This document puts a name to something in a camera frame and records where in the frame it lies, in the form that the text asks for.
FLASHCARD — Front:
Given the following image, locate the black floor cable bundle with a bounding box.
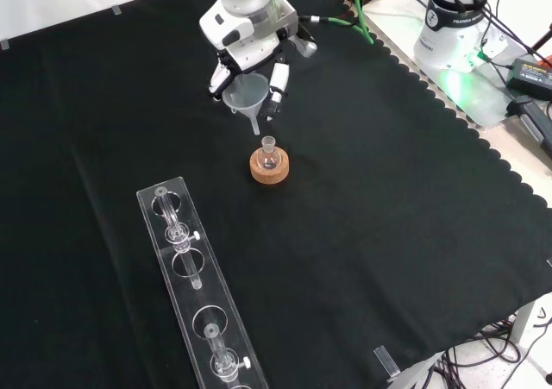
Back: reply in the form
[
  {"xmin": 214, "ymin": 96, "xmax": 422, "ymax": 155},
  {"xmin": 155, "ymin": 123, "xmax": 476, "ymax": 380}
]
[{"xmin": 424, "ymin": 313, "xmax": 552, "ymax": 389}]

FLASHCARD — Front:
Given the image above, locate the clear acrylic funnel stand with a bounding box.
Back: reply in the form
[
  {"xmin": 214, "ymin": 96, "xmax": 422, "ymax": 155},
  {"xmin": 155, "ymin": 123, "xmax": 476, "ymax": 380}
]
[{"xmin": 135, "ymin": 175, "xmax": 269, "ymax": 389}]

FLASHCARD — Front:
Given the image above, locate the black bench cloth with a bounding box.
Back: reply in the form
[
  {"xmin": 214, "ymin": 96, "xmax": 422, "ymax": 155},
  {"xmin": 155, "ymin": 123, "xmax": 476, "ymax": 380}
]
[{"xmin": 0, "ymin": 0, "xmax": 552, "ymax": 389}]

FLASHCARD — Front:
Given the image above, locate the grey wrist mount bracket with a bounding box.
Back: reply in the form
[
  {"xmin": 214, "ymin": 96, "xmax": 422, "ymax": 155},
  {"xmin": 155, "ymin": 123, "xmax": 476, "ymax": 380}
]
[{"xmin": 275, "ymin": 0, "xmax": 299, "ymax": 41}]

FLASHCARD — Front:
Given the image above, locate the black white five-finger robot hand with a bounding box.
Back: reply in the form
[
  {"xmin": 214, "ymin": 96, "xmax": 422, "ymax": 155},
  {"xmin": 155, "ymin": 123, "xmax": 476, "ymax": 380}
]
[{"xmin": 198, "ymin": 1, "xmax": 291, "ymax": 122}]

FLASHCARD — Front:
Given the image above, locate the clear plastic funnel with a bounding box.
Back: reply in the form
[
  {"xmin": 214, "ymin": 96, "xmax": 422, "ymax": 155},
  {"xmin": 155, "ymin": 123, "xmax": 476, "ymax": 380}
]
[{"xmin": 222, "ymin": 72, "xmax": 269, "ymax": 137}]

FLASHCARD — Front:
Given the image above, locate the black grey handheld device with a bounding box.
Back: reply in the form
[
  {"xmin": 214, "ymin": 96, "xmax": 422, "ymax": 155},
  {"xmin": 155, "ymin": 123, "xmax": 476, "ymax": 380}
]
[{"xmin": 505, "ymin": 95, "xmax": 552, "ymax": 157}]

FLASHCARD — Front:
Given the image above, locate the white table leg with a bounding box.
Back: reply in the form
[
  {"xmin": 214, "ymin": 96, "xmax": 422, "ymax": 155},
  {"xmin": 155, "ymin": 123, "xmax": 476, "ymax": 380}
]
[{"xmin": 511, "ymin": 300, "xmax": 538, "ymax": 348}]

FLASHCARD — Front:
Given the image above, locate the green cable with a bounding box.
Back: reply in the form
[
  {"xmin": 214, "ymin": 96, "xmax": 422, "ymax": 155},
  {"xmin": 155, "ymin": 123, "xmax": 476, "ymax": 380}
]
[{"xmin": 299, "ymin": 0, "xmax": 375, "ymax": 45}]

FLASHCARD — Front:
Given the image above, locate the white table frame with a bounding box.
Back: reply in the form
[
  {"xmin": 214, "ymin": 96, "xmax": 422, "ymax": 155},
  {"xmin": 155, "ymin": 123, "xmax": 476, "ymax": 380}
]
[{"xmin": 386, "ymin": 349, "xmax": 445, "ymax": 389}]

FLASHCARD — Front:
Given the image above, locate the cork ring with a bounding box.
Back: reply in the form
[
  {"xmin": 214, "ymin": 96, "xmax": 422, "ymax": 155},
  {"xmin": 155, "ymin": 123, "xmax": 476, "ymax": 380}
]
[{"xmin": 249, "ymin": 146, "xmax": 290, "ymax": 186}]

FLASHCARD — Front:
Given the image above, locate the small glass round-bottom flask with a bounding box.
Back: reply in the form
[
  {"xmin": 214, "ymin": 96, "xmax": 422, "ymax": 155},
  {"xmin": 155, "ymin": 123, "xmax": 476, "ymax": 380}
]
[{"xmin": 257, "ymin": 135, "xmax": 281, "ymax": 170}]

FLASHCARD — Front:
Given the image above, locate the black power adapter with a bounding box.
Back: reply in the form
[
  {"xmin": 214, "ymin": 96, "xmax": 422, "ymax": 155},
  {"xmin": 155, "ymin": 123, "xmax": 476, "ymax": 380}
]
[{"xmin": 505, "ymin": 58, "xmax": 552, "ymax": 102}]

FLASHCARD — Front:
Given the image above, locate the black tripod leg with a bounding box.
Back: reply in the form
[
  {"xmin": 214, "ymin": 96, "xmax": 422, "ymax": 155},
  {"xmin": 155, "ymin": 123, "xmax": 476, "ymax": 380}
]
[{"xmin": 529, "ymin": 28, "xmax": 552, "ymax": 56}]

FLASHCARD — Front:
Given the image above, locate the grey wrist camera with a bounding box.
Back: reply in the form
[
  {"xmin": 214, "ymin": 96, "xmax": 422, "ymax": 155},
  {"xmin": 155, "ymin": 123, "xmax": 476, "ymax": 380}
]
[{"xmin": 296, "ymin": 28, "xmax": 319, "ymax": 59}]

